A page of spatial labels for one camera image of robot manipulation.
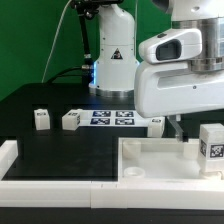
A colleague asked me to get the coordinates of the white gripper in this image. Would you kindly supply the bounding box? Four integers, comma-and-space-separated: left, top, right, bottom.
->
134, 62, 224, 142

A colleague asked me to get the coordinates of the white square tabletop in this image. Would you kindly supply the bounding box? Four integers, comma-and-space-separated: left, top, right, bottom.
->
118, 138, 222, 181

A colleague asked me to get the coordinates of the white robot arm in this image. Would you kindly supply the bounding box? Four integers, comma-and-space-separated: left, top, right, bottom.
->
89, 0, 224, 127

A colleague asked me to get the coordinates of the white U-shaped fence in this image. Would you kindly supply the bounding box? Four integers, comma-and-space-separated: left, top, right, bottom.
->
0, 140, 224, 210

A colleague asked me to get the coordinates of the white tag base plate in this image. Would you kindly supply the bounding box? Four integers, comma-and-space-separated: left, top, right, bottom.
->
80, 110, 149, 127

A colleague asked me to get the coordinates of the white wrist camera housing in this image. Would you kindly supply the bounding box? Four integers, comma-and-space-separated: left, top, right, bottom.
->
139, 28, 202, 64

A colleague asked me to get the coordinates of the black cable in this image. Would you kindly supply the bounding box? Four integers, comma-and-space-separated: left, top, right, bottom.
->
46, 65, 94, 84

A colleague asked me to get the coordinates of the white cable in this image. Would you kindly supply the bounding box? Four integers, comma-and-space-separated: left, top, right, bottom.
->
41, 0, 74, 84

